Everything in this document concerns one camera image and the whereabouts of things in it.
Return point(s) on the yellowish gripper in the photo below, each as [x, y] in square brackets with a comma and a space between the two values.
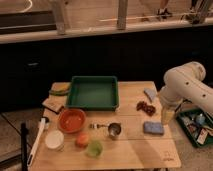
[167, 114]

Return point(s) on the blue sponge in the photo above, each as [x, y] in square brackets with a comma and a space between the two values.
[153, 128]

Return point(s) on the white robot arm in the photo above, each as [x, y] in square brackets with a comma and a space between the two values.
[185, 82]

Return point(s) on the green plastic tray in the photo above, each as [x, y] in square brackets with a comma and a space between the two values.
[94, 93]

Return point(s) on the blue grey cloth piece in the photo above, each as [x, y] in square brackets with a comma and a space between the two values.
[151, 94]

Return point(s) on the dark red dried fruit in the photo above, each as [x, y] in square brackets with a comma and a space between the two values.
[148, 109]

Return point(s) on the green bin with items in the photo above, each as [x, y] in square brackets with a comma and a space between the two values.
[192, 129]

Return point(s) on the metal measuring cup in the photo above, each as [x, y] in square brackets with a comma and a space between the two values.
[114, 129]

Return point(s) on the green cup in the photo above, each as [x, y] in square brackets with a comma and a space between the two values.
[94, 148]

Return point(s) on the orange fruit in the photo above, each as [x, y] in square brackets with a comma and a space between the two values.
[82, 140]

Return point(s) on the orange bowl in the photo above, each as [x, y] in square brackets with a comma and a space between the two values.
[71, 120]

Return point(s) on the small wooden block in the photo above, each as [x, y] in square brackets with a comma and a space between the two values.
[53, 105]

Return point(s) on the black pole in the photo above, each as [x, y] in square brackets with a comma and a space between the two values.
[24, 132]

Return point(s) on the white handled tool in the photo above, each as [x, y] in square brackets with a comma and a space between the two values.
[42, 126]

